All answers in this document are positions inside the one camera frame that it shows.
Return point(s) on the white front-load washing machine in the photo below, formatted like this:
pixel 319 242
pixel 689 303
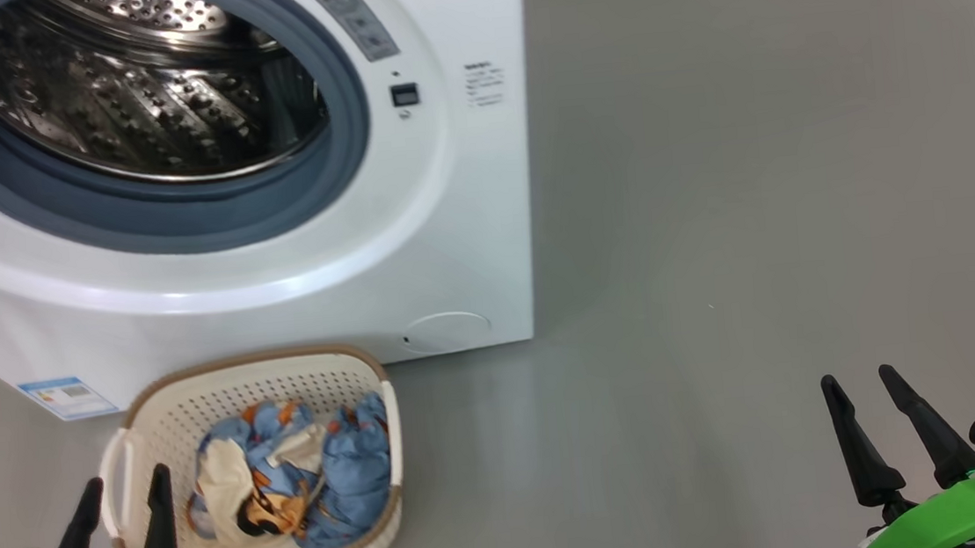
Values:
pixel 465 223

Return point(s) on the right green black gripper body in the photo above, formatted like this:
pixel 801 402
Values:
pixel 959 515

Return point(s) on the blue energy label sticker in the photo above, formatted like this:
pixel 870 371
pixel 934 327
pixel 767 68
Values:
pixel 68 397

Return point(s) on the cream perforated laundry basket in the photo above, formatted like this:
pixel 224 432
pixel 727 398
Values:
pixel 198 392

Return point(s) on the grey warning sticker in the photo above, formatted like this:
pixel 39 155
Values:
pixel 355 16

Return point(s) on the black door lock socket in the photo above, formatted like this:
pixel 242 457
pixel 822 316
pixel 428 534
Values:
pixel 405 95

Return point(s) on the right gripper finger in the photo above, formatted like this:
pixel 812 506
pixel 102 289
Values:
pixel 939 442
pixel 861 453

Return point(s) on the small printed text label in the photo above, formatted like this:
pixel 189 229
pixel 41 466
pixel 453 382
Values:
pixel 484 84

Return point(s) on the round white filter cover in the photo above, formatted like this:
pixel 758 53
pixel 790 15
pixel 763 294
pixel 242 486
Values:
pixel 448 331

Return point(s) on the cream and blue cartoon garment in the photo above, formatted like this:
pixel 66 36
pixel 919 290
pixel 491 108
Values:
pixel 228 491

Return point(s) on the stainless steel washer drum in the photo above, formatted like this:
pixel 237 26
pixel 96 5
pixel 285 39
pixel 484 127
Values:
pixel 128 102

